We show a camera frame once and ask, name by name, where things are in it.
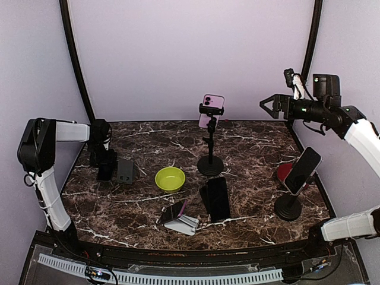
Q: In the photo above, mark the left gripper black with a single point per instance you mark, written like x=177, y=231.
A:
x=110, y=160

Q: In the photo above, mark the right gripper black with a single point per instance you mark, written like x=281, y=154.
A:
x=279, y=100

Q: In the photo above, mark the dark blue phone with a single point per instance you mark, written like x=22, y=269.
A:
x=105, y=173

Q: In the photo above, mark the grey small phone stand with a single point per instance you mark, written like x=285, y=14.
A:
x=125, y=171

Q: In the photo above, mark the purple edged phone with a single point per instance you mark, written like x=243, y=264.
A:
x=172, y=212

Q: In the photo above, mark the large black phone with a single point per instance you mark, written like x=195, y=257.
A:
x=218, y=199

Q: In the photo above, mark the white folding phone stand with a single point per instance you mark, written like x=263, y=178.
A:
x=184, y=224

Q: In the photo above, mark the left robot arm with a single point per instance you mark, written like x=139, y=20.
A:
x=37, y=154

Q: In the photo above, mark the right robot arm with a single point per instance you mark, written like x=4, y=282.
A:
x=324, y=107

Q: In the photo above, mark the pink phone on tall stand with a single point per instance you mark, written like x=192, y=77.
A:
x=212, y=107

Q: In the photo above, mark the phone on right stand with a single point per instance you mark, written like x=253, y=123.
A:
x=302, y=170

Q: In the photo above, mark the black tall phone stand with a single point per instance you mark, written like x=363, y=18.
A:
x=210, y=165

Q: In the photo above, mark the black right phone stand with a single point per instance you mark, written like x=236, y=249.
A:
x=288, y=207

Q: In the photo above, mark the black folding phone stand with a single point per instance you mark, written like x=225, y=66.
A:
x=203, y=191

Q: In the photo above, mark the red bowl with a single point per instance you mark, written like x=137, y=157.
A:
x=285, y=168

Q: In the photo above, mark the green bowl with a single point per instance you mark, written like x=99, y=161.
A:
x=170, y=179

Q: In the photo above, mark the right black corner post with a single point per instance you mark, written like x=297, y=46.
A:
x=316, y=16

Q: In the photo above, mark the black corner post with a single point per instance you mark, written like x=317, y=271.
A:
x=73, y=54
x=316, y=16

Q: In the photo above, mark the black front rail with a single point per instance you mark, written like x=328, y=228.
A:
x=286, y=255

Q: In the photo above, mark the white cable duct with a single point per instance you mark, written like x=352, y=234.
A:
x=143, y=274

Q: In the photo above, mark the left black corner post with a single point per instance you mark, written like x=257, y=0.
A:
x=73, y=54

